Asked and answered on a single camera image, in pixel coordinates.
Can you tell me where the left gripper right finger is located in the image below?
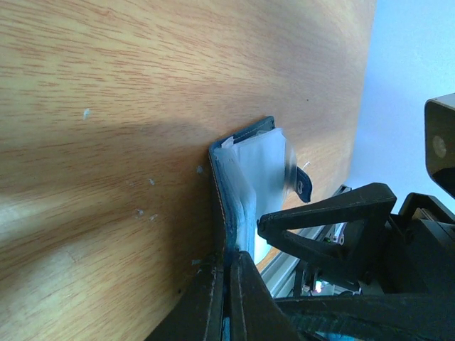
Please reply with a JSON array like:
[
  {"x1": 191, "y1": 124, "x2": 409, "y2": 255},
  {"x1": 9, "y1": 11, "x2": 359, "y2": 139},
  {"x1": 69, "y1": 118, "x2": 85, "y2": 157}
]
[{"x1": 230, "y1": 251, "x2": 308, "y2": 340}]

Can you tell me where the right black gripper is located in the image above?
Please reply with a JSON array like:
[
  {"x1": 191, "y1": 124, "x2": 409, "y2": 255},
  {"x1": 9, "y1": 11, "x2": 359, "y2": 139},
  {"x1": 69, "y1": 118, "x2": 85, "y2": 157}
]
[{"x1": 257, "y1": 183, "x2": 454, "y2": 295}]

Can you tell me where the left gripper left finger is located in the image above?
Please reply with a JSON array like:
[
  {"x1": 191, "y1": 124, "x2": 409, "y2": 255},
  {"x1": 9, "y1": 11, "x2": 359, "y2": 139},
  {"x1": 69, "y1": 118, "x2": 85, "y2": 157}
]
[{"x1": 146, "y1": 254, "x2": 225, "y2": 341}]

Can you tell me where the blue card holder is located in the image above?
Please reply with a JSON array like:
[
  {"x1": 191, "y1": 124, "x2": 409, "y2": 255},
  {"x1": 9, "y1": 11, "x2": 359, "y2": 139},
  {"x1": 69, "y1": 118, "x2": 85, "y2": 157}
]
[{"x1": 209, "y1": 116, "x2": 312, "y2": 340}]

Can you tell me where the aluminium frame rail front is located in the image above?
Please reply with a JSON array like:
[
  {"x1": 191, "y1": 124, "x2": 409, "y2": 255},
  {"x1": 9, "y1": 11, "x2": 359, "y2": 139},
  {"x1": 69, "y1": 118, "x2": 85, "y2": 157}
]
[{"x1": 257, "y1": 190, "x2": 360, "y2": 291}]

